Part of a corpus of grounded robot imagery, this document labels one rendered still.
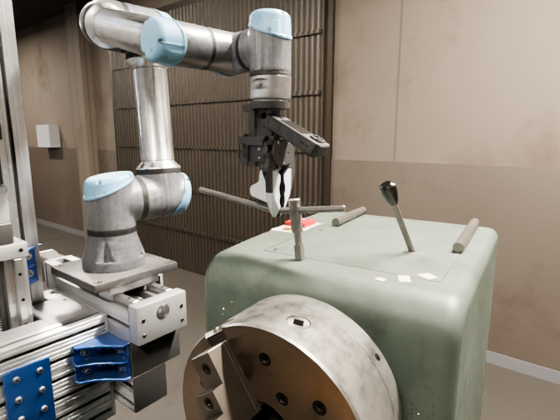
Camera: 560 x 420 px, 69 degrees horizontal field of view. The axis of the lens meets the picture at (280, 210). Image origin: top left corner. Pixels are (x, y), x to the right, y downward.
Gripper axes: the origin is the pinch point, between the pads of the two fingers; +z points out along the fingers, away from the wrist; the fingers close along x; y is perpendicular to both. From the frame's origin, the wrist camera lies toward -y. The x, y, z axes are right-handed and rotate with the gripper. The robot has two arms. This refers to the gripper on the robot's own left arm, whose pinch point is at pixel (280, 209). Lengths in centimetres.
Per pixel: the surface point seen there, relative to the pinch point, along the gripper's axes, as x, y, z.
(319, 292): 7.0, -12.2, 11.7
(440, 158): -225, 15, 2
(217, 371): 27.4, -7.6, 16.6
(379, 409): 18.3, -26.6, 20.4
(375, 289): 5.0, -21.0, 9.9
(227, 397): 27.9, -9.5, 19.4
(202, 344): 23.5, -1.2, 16.5
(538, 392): -199, -55, 135
